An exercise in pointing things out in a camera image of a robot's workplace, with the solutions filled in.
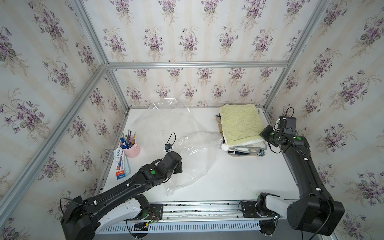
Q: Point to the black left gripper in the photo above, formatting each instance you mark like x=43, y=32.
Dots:
x=179, y=169

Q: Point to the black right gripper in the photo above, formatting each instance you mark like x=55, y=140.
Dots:
x=265, y=133

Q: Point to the white green trimmed blanket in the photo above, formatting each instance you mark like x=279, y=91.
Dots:
x=257, y=150

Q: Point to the clear plastic vacuum bag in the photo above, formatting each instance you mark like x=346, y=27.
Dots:
x=171, y=121

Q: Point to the light green knitted blanket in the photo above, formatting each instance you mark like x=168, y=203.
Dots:
x=241, y=126

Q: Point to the beige floral fleece blanket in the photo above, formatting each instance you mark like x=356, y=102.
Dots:
x=218, y=120

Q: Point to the navy star pattern blanket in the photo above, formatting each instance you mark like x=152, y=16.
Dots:
x=241, y=142

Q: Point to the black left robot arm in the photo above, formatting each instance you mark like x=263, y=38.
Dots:
x=84, y=218

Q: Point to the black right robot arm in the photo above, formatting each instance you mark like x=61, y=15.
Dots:
x=316, y=211

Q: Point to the pink pen cup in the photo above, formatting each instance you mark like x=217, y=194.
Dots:
x=132, y=151

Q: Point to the white toothpaste box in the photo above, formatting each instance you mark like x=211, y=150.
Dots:
x=122, y=168

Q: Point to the blue pen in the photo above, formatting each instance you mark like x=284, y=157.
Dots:
x=123, y=142

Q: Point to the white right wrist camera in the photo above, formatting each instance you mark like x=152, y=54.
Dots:
x=287, y=123

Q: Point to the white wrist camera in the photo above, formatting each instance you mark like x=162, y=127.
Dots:
x=168, y=147
x=287, y=123

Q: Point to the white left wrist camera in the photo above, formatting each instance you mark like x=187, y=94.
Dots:
x=168, y=147

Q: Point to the aluminium mounting rail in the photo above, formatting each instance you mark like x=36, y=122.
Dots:
x=188, y=211

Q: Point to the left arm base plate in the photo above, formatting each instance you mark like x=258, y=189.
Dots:
x=154, y=212

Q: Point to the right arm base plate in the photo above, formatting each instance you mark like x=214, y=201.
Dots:
x=252, y=209

